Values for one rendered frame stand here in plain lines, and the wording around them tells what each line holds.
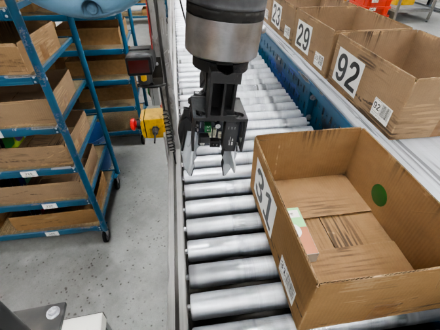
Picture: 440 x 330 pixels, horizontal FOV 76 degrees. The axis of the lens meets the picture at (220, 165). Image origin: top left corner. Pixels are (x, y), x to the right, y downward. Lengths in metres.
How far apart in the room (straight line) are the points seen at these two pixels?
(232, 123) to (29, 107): 0.99
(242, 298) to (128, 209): 1.31
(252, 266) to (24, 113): 1.00
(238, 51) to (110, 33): 1.81
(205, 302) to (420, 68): 1.03
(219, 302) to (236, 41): 0.48
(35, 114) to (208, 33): 1.02
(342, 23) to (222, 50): 1.29
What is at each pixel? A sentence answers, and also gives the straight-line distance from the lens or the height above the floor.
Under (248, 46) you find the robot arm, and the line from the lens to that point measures 0.34.
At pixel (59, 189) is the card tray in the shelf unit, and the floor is 0.40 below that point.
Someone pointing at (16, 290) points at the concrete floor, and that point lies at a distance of 1.75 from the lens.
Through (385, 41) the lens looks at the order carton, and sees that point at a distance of 1.21.
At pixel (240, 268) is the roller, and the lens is 0.65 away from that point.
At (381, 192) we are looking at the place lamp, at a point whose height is 0.83.
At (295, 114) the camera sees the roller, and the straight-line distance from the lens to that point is 1.19.
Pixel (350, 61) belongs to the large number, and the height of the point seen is 0.99.
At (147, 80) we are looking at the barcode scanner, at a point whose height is 1.01.
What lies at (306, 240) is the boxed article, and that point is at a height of 0.79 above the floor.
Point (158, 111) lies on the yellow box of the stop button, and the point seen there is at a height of 0.88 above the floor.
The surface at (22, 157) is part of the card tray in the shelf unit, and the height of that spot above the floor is 0.59.
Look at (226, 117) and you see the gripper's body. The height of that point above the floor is 1.13.
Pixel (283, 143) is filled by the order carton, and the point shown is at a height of 0.89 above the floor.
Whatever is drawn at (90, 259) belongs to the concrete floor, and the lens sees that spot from 1.68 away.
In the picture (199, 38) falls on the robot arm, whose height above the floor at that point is 1.22.
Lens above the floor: 1.31
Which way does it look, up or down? 40 degrees down
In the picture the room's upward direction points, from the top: straight up
